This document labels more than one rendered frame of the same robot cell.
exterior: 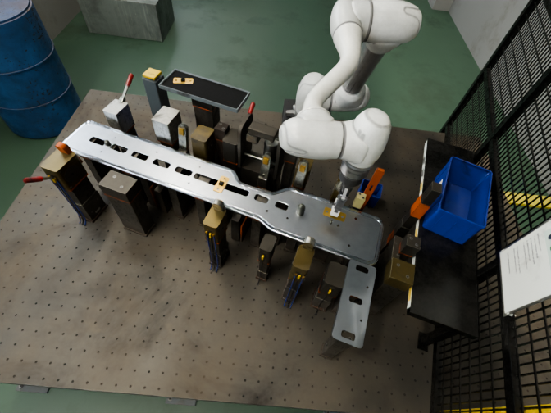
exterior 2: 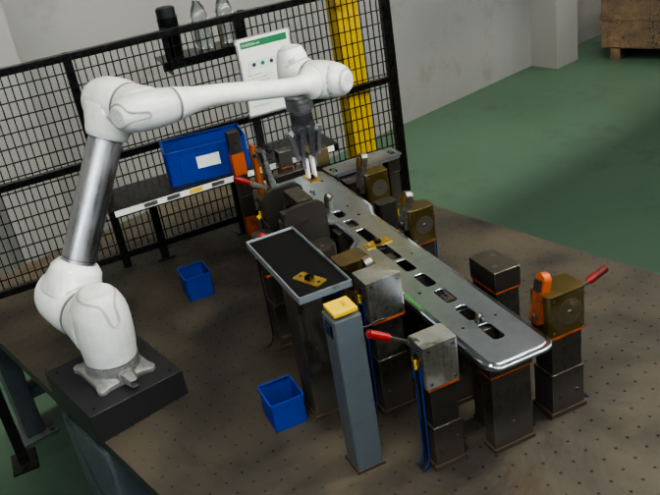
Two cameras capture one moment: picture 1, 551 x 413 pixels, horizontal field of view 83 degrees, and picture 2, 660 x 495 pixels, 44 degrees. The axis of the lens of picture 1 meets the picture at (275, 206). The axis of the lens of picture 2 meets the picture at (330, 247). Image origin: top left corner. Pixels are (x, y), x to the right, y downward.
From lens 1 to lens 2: 285 cm
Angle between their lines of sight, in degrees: 84
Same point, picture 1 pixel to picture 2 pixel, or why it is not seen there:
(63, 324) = (635, 306)
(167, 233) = not seen: hidden behind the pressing
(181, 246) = not seen: hidden behind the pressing
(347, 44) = (200, 88)
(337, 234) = (320, 188)
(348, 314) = (376, 157)
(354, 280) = (348, 167)
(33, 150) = not seen: outside the picture
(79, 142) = (520, 337)
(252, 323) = (442, 252)
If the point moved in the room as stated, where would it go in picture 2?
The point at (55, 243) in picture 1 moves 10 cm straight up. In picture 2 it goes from (632, 382) to (632, 352)
